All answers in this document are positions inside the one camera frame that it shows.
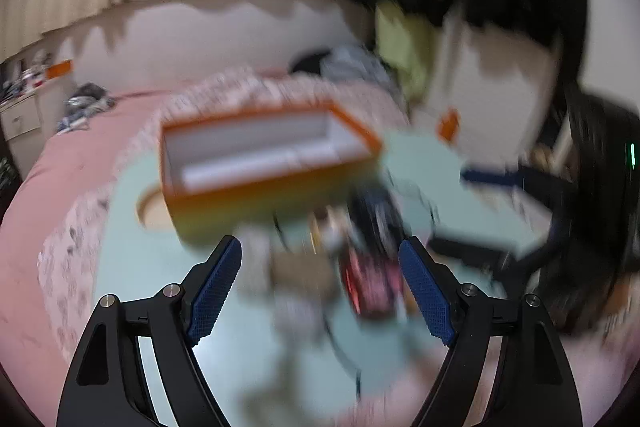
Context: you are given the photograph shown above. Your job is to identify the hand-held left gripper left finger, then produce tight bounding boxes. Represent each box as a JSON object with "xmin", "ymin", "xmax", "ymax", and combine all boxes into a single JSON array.
[{"xmin": 55, "ymin": 235, "xmax": 243, "ymax": 427}]

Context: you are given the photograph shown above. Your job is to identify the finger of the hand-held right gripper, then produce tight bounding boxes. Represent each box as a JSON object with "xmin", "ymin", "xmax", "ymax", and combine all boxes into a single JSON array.
[
  {"xmin": 460, "ymin": 164, "xmax": 531, "ymax": 192},
  {"xmin": 430, "ymin": 234, "xmax": 521, "ymax": 278}
]

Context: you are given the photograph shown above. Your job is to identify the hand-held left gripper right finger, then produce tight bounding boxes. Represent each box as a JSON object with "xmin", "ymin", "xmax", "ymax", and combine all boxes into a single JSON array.
[{"xmin": 398, "ymin": 236, "xmax": 585, "ymax": 427}]

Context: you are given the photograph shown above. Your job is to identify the black plastic bag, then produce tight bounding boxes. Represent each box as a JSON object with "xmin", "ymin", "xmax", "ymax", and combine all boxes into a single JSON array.
[{"xmin": 347, "ymin": 187, "xmax": 406, "ymax": 248}]

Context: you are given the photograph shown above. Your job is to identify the orange cardboard box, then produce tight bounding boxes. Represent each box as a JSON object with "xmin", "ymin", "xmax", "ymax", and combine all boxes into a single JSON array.
[{"xmin": 159, "ymin": 102, "xmax": 385, "ymax": 248}]

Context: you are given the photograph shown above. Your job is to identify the fluffy beige pompom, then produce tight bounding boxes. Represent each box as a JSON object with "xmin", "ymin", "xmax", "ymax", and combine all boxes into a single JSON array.
[{"xmin": 270, "ymin": 252, "xmax": 336, "ymax": 303}]

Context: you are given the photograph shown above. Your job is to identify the grey garment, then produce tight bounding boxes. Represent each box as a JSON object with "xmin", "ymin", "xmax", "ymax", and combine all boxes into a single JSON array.
[{"xmin": 320, "ymin": 47, "xmax": 391, "ymax": 88}]

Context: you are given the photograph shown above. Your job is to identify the pink bed sheet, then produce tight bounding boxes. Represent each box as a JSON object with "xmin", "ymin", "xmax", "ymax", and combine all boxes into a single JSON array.
[{"xmin": 0, "ymin": 89, "xmax": 171, "ymax": 388}]

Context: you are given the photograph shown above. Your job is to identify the pink floral quilt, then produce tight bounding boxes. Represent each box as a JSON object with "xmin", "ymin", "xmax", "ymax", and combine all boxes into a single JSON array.
[{"xmin": 37, "ymin": 67, "xmax": 411, "ymax": 358}]

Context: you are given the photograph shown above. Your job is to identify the black garment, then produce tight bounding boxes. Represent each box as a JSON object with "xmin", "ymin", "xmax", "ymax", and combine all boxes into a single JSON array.
[{"xmin": 290, "ymin": 51, "xmax": 331, "ymax": 75}]

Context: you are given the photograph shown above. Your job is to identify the dark clothes pile on bed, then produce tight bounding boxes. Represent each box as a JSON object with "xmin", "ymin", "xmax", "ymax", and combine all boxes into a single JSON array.
[{"xmin": 55, "ymin": 83, "xmax": 117, "ymax": 132}]

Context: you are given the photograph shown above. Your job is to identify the white nightstand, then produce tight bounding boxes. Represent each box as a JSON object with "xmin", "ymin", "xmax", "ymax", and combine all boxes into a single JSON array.
[{"xmin": 0, "ymin": 92, "xmax": 43, "ymax": 142}]

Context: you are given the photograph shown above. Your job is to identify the cluster of small bottles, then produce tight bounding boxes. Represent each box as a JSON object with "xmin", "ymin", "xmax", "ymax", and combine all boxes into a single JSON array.
[{"xmin": 0, "ymin": 52, "xmax": 48, "ymax": 98}]

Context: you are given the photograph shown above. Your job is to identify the orange wooden bed post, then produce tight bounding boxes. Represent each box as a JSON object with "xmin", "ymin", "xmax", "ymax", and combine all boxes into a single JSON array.
[{"xmin": 437, "ymin": 108, "xmax": 461, "ymax": 140}]

